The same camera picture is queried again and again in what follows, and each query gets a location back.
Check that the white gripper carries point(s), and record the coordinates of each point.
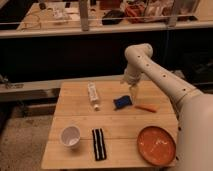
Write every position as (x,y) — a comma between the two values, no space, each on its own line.
(132,79)

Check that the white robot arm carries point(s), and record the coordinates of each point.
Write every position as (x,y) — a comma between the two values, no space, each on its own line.
(194,148)

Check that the blue sponge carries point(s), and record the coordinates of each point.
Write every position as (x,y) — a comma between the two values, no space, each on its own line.
(122,102)

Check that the black white striped cloth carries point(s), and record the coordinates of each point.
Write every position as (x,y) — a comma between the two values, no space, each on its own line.
(99,145)

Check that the orange plate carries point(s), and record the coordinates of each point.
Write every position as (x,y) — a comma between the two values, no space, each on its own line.
(156,146)

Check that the black bag on bench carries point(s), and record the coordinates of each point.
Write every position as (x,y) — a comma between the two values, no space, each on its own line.
(112,17)

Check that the red bag on bench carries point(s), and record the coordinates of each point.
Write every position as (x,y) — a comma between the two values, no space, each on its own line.
(135,13)

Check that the white cup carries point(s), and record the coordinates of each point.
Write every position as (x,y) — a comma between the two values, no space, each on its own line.
(70,136)

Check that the white papers on bench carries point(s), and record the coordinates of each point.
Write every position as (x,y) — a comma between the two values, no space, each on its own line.
(59,14)

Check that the metal post right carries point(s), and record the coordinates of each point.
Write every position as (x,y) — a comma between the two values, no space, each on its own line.
(172,19)

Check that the metal post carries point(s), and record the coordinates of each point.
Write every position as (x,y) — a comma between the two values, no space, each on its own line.
(172,19)
(83,9)

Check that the metal post left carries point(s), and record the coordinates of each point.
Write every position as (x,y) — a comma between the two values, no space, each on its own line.
(83,9)

